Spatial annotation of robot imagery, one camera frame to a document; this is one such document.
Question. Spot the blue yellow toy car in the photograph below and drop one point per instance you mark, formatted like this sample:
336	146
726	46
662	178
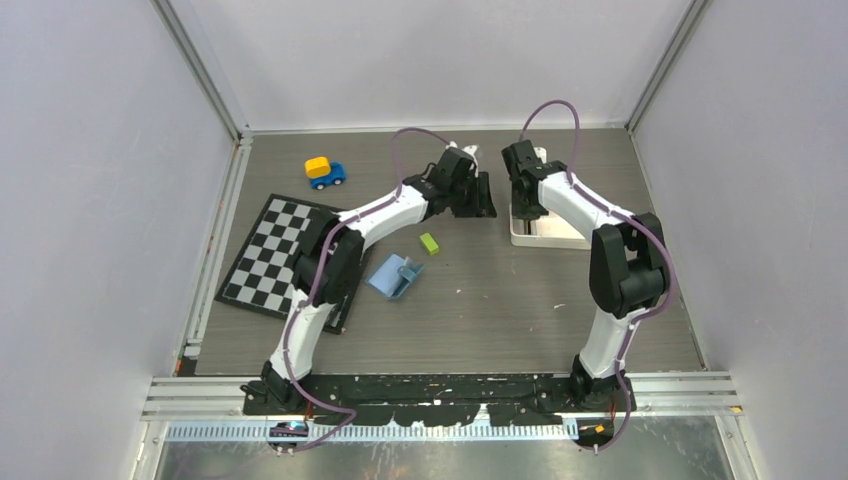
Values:
321	172

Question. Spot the white plastic box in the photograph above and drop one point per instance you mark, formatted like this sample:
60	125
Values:
548	231

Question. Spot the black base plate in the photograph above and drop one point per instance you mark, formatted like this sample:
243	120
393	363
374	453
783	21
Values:
435	400

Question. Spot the black white chessboard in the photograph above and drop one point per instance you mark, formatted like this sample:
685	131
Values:
260	277

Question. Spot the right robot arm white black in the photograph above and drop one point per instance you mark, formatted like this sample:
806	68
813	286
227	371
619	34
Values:
628	269

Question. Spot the blue card holder wallet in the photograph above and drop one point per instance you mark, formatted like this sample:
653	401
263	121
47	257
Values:
394	276

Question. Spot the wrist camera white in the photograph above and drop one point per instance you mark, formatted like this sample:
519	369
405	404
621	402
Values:
541	153
471	152

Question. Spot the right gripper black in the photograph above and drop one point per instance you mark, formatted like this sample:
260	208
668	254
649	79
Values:
522	212

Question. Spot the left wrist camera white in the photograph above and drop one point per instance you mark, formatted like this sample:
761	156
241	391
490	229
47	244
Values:
471	152

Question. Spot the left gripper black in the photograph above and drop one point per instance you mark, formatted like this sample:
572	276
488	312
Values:
481	207

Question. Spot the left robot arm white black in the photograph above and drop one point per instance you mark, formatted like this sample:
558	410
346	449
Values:
327	262

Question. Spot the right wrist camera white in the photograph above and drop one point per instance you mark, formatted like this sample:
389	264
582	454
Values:
541	153

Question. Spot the aluminium frame rail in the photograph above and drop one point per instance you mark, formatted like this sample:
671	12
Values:
211	409

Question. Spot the green block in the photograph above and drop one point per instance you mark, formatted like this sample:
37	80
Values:
429	243

